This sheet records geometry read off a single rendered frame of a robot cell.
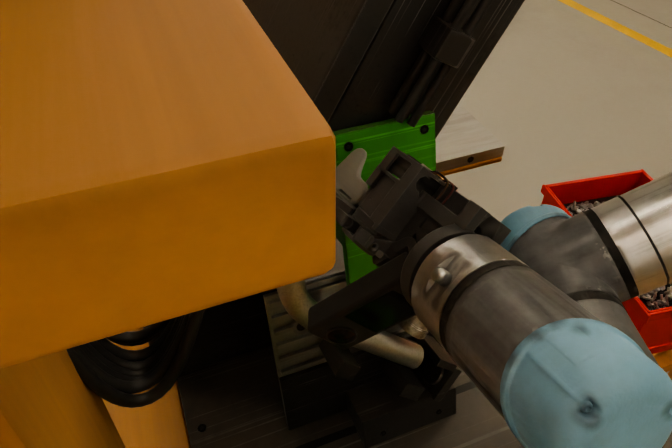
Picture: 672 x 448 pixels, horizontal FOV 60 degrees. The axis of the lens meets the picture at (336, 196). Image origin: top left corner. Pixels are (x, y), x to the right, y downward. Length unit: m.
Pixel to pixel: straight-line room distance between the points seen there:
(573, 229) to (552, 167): 2.34
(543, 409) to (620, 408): 0.03
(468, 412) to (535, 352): 0.51
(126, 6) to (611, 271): 0.39
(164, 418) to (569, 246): 0.58
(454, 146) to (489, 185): 1.80
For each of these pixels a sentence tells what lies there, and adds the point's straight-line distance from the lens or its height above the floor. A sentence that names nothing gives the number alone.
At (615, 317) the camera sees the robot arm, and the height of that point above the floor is 1.28.
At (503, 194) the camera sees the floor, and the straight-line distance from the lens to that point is 2.59.
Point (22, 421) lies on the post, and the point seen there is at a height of 1.34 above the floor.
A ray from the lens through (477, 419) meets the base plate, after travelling 0.82.
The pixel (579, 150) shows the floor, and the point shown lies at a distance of 2.97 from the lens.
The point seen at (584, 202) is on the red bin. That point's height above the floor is 0.88.
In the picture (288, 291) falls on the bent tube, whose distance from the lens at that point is 0.60.
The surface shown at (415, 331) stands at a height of 1.05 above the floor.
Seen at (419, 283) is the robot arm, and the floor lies 1.31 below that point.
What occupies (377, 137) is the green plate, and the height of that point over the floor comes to 1.26.
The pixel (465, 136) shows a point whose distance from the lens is 0.85.
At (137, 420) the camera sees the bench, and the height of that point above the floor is 0.88.
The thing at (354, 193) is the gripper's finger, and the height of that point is 1.28.
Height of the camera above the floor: 1.60
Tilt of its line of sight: 40 degrees down
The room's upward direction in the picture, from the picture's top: straight up
